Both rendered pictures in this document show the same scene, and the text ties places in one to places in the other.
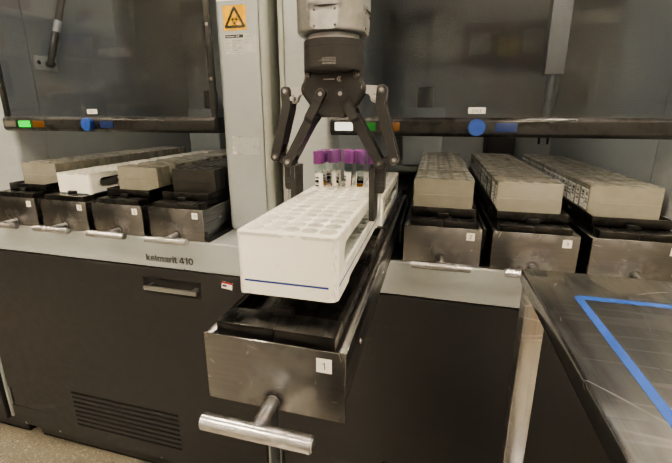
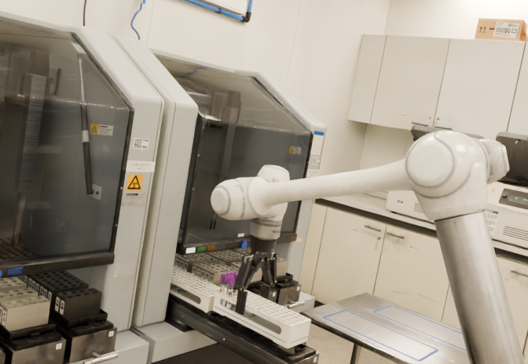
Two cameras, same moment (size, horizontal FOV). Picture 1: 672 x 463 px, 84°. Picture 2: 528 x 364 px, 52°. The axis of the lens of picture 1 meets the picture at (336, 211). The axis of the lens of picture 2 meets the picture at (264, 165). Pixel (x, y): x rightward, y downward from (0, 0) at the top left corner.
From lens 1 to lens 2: 1.51 m
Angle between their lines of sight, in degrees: 65
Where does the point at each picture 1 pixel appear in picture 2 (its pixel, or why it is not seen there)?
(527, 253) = not seen: hidden behind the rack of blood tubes
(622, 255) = (286, 294)
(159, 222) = (80, 348)
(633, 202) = (280, 268)
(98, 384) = not seen: outside the picture
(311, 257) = (306, 328)
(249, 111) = (131, 244)
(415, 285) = not seen: hidden behind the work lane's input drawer
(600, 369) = (351, 333)
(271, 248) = (298, 329)
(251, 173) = (124, 288)
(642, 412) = (364, 337)
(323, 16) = (275, 234)
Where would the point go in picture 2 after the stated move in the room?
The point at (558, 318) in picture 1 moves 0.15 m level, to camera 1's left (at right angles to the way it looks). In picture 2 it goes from (331, 325) to (314, 340)
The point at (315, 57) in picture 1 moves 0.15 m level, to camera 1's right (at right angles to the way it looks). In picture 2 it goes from (269, 248) to (288, 240)
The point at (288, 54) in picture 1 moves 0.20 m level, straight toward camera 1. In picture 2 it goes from (162, 207) to (222, 221)
